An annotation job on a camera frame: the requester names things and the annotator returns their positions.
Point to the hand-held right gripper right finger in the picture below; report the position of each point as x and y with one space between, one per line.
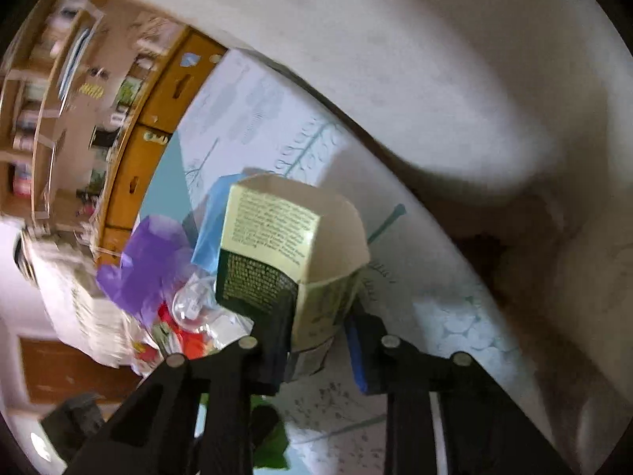
358 356

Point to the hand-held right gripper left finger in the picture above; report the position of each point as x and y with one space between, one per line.
269 356

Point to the silver foil wrapper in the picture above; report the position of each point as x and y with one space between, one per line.
230 329

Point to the green wrapper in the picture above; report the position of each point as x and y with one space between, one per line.
269 435

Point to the red snack wrapper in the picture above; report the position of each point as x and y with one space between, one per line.
190 344

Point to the clear plastic bottle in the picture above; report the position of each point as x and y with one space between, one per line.
193 304

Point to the yellow-green carton box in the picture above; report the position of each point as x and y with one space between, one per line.
267 227

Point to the blue plastic wrapper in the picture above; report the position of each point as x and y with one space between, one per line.
212 227

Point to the purple plastic wrapper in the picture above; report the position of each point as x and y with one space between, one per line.
148 262

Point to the brown wooden door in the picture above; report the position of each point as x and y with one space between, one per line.
64 371

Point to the printed white tablecloth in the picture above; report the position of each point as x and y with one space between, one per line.
445 307

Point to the white lace cloth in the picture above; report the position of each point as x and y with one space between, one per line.
79 297

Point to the brown drawer cabinet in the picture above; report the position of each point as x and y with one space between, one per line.
163 104

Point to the wooden shelf unit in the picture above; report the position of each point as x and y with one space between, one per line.
54 109

